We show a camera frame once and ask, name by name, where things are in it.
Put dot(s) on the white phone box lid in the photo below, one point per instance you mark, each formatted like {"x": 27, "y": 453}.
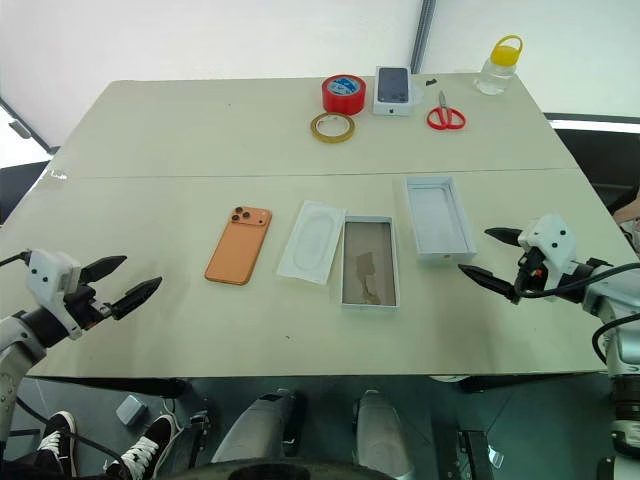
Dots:
{"x": 440, "y": 220}

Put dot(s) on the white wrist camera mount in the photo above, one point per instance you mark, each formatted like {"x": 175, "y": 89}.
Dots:
{"x": 550, "y": 235}
{"x": 47, "y": 272}

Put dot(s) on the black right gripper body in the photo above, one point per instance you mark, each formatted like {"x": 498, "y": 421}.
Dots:
{"x": 531, "y": 265}

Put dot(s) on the grey robot leg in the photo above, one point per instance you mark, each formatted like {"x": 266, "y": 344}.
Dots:
{"x": 380, "y": 435}
{"x": 255, "y": 430}

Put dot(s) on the boxed phone package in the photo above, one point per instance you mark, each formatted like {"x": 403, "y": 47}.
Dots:
{"x": 393, "y": 85}

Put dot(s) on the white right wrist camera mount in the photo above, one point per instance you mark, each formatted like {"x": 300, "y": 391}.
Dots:
{"x": 550, "y": 235}

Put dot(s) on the seated bystander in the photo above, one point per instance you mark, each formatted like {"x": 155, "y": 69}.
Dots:
{"x": 627, "y": 215}

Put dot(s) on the clear yellowish tape roll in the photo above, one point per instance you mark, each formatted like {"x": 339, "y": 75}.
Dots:
{"x": 315, "y": 132}

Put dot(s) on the clear plastic scrap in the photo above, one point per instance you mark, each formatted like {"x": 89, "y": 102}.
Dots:
{"x": 59, "y": 175}

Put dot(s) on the black table frame bar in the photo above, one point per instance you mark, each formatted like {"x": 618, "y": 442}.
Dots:
{"x": 110, "y": 386}
{"x": 530, "y": 382}

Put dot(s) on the black chair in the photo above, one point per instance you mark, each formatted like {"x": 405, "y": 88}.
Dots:
{"x": 595, "y": 160}

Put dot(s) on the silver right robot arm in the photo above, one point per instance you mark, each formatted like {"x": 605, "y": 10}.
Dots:
{"x": 617, "y": 295}

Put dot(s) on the white cardboard insert tray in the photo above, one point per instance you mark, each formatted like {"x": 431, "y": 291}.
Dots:
{"x": 310, "y": 240}

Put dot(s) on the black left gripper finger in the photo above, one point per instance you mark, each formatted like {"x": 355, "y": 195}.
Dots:
{"x": 102, "y": 268}
{"x": 137, "y": 296}

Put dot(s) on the small grey metal block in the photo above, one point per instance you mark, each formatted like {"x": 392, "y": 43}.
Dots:
{"x": 131, "y": 410}

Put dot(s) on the black white sneaker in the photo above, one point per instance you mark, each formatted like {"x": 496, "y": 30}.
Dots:
{"x": 57, "y": 440}
{"x": 145, "y": 445}

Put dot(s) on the grey robot left leg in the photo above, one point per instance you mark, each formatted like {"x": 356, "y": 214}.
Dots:
{"x": 255, "y": 430}

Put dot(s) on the clear bottle with yellow lid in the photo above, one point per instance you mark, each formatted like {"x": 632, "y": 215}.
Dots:
{"x": 495, "y": 74}

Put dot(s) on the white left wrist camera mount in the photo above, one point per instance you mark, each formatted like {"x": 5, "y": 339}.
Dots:
{"x": 47, "y": 272}

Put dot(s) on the grey robot right leg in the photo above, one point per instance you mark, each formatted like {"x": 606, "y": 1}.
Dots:
{"x": 380, "y": 435}

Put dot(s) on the white phone box base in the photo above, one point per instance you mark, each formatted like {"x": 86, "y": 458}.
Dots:
{"x": 367, "y": 250}

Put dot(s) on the red tape roll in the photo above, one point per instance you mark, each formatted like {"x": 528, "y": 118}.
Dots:
{"x": 345, "y": 103}

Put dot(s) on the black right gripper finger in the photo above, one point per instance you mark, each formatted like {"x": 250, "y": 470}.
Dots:
{"x": 504, "y": 234}
{"x": 487, "y": 281}

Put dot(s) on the orange smartphone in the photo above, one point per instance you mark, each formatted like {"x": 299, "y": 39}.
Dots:
{"x": 237, "y": 250}

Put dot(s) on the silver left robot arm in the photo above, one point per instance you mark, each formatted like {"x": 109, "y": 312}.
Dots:
{"x": 15, "y": 345}

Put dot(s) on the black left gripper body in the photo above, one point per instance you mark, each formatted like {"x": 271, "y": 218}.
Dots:
{"x": 84, "y": 302}

